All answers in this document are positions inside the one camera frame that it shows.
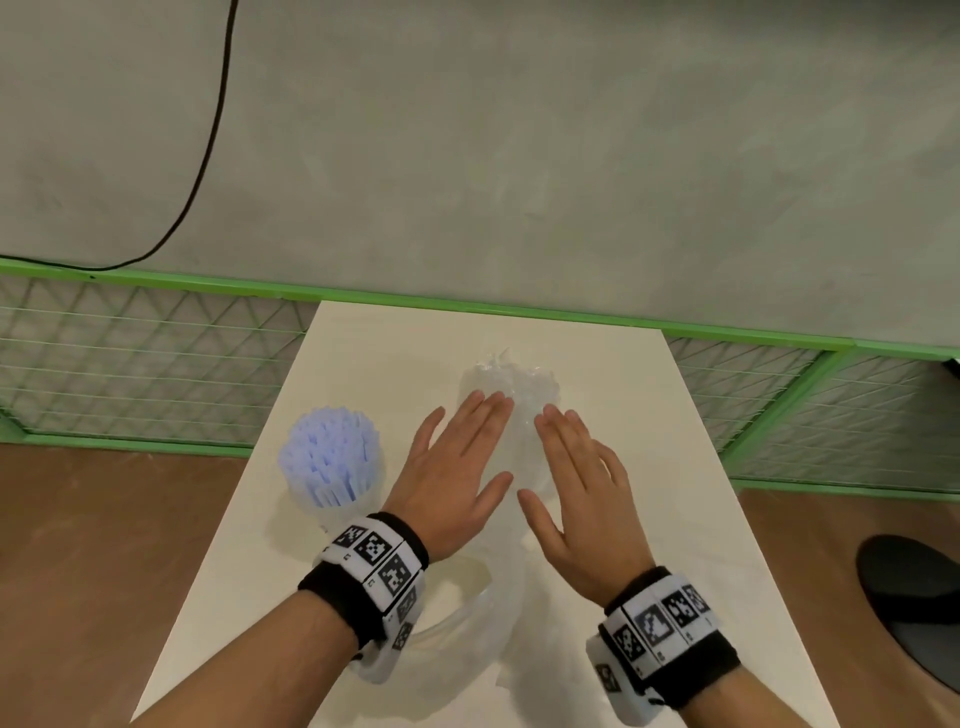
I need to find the black cable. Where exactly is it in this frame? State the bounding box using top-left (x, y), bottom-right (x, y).
top-left (0, 0), bottom-right (240, 273)

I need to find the black wristband with marker tags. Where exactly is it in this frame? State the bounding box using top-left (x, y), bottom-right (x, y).
top-left (585, 565), bottom-right (744, 726)
top-left (297, 511), bottom-right (432, 685)

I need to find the black round seat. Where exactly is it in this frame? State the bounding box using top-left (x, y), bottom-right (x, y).
top-left (855, 534), bottom-right (960, 696)

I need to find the clear plastic straw holder cup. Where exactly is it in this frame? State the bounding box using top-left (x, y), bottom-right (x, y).
top-left (288, 442), bottom-right (389, 535)

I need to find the person's left forearm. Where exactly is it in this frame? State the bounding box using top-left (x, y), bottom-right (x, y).
top-left (129, 591), bottom-right (363, 728)

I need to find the green wire mesh fence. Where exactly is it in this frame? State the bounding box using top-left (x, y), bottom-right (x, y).
top-left (0, 255), bottom-right (960, 498)

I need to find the person's left hand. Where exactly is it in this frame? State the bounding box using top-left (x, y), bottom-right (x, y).
top-left (384, 388), bottom-right (516, 564)

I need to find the person's right forearm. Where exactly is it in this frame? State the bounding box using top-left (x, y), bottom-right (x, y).
top-left (671, 663), bottom-right (775, 728)

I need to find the person's right hand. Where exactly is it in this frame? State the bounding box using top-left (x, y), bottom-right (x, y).
top-left (516, 403), bottom-right (655, 609)

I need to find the bundle of blue straws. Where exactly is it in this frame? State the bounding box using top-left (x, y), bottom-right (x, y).
top-left (278, 405), bottom-right (381, 513)

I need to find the crumpled clear plastic bag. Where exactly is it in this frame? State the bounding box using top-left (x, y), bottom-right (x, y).
top-left (456, 347), bottom-right (565, 513)

